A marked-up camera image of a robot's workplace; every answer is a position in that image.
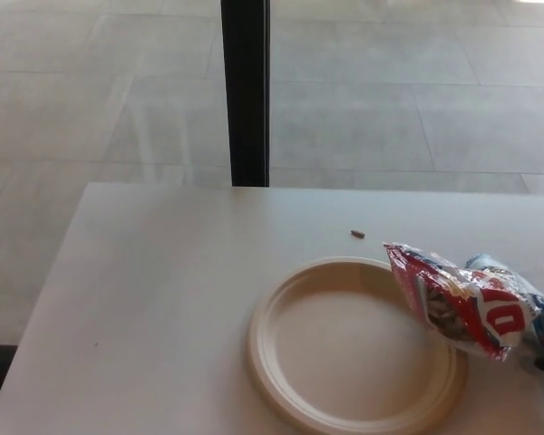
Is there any cream round paper plate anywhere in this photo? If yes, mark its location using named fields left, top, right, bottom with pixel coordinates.
left=246, top=256, right=470, bottom=435

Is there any black vertical window frame post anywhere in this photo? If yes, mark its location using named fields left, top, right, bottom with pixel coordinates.
left=220, top=0, right=272, bottom=188

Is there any red blue sunflower seed bag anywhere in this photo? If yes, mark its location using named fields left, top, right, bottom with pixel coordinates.
left=382, top=241, right=544, bottom=364

